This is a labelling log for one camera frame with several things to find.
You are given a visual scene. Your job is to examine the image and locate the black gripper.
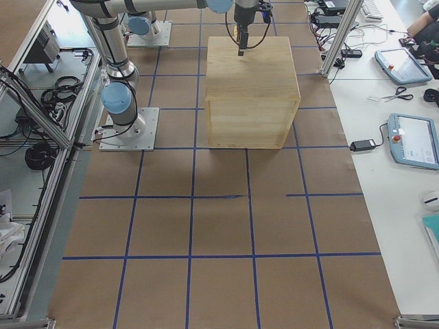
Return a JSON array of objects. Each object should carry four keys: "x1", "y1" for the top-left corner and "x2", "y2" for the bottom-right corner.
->
[{"x1": 234, "y1": 2, "x2": 272, "y2": 56}]

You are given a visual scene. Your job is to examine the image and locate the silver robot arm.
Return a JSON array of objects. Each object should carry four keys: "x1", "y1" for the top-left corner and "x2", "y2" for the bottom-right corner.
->
[
  {"x1": 71, "y1": 1, "x2": 272, "y2": 80},
  {"x1": 121, "y1": 11, "x2": 161, "y2": 40}
]

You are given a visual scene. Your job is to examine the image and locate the light wooden drawer cabinet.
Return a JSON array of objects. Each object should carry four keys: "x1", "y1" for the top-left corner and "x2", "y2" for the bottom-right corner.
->
[{"x1": 205, "y1": 36, "x2": 300, "y2": 149}]

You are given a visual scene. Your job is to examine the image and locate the blue teach pendant far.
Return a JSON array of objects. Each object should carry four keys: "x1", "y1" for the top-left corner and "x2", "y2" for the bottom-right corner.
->
[{"x1": 375, "y1": 48, "x2": 433, "y2": 85}]

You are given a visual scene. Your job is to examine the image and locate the blue teach pendant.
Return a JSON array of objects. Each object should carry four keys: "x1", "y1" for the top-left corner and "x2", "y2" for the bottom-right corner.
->
[
  {"x1": 375, "y1": 48, "x2": 433, "y2": 85},
  {"x1": 388, "y1": 113, "x2": 438, "y2": 171}
]

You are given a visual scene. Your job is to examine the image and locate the black power adapter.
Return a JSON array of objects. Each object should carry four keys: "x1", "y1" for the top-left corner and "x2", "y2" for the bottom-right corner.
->
[{"x1": 349, "y1": 139, "x2": 377, "y2": 152}]

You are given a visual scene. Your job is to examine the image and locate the blue teach pendant near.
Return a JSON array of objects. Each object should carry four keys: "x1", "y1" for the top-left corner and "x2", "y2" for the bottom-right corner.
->
[{"x1": 388, "y1": 113, "x2": 438, "y2": 171}]

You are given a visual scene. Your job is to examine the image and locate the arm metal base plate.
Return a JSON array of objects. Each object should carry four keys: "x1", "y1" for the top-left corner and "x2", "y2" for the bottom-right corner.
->
[
  {"x1": 99, "y1": 107, "x2": 160, "y2": 151},
  {"x1": 128, "y1": 17, "x2": 172, "y2": 48}
]

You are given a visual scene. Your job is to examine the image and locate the aluminium frame post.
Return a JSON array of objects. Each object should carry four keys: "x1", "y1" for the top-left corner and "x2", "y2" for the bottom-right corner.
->
[{"x1": 320, "y1": 0, "x2": 364, "y2": 77}]

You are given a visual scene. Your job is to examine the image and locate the black handled scissors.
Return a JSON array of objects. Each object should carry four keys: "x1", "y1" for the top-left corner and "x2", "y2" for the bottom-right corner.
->
[{"x1": 381, "y1": 86, "x2": 414, "y2": 102}]

